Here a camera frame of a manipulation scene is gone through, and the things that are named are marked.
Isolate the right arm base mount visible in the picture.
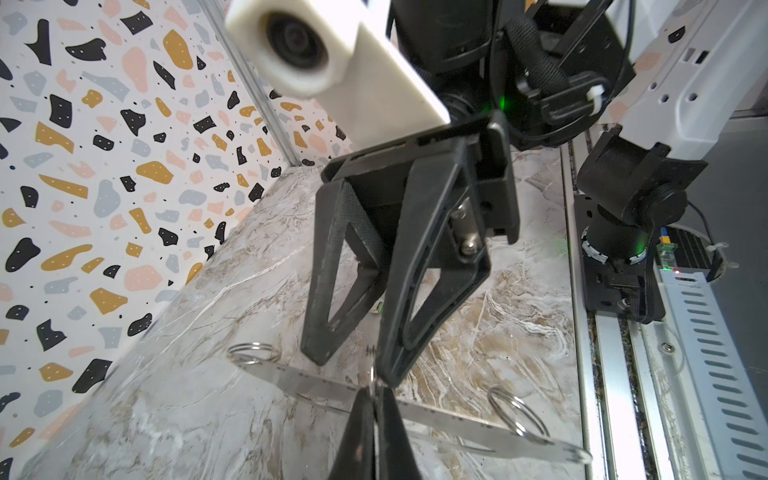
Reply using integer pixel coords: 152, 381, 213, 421
580, 227, 666, 324

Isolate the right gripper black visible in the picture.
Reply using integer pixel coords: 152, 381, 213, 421
299, 109, 522, 388

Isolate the green key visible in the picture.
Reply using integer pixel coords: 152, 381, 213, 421
370, 300, 384, 314

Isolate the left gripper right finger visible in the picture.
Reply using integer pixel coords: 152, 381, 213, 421
375, 386, 422, 480

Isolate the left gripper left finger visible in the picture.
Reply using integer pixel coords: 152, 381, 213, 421
328, 388, 376, 480

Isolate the metal key ring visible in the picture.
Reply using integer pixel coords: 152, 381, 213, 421
487, 386, 552, 444
226, 341, 283, 366

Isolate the white perforated cable duct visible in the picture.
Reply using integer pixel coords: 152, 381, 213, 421
660, 269, 767, 479

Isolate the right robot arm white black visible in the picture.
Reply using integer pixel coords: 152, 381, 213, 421
265, 1, 767, 387

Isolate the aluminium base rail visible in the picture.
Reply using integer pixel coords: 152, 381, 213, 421
560, 124, 675, 479

